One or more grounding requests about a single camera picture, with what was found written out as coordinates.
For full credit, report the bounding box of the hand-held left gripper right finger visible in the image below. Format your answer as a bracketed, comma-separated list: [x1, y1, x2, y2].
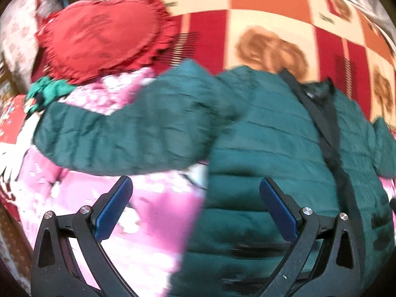
[259, 177, 363, 297]

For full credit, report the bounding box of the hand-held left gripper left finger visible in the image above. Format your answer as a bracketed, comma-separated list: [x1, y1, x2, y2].
[30, 175, 147, 297]

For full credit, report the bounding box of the green puffer jacket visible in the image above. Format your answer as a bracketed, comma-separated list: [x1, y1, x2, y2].
[32, 59, 396, 297]

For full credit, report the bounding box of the pink printed blanket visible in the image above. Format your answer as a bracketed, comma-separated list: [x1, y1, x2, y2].
[19, 66, 208, 297]

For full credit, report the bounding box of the green ruffled cloth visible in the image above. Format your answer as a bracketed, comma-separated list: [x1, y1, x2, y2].
[26, 76, 75, 112]

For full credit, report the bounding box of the red heart-shaped pillow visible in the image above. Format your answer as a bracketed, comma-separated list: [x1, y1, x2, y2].
[35, 0, 177, 85]

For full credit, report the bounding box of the beige floral cloth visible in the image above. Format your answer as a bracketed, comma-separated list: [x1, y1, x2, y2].
[0, 0, 47, 95]

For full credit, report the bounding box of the red orange checked blanket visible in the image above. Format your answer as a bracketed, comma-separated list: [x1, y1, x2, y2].
[102, 0, 396, 124]

